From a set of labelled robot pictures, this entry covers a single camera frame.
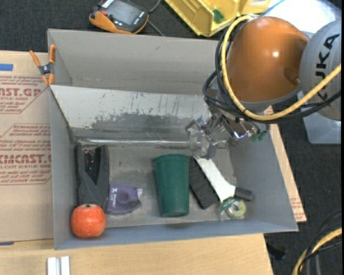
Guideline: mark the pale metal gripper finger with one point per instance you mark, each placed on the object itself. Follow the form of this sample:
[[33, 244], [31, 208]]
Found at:
[[197, 127], [210, 150]]

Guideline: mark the white brush black bristles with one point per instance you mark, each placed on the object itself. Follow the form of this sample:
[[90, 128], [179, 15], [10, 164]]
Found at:
[[212, 179]]

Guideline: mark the dark green plastic cup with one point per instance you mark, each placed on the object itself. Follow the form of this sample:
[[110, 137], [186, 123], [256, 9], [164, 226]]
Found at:
[[172, 185]]

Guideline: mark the grey metal bin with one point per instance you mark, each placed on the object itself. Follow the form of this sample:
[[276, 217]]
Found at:
[[132, 62]]

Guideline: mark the purple tape dispenser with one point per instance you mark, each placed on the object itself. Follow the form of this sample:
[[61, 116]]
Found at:
[[121, 199]]

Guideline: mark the black stapler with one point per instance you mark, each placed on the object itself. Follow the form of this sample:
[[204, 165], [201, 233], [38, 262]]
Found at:
[[87, 185]]

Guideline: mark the orange toy fruit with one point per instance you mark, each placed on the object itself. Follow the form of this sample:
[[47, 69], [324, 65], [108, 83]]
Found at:
[[87, 221]]

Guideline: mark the brown cardboard board red print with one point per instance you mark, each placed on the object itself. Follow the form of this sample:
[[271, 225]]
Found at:
[[20, 205]]

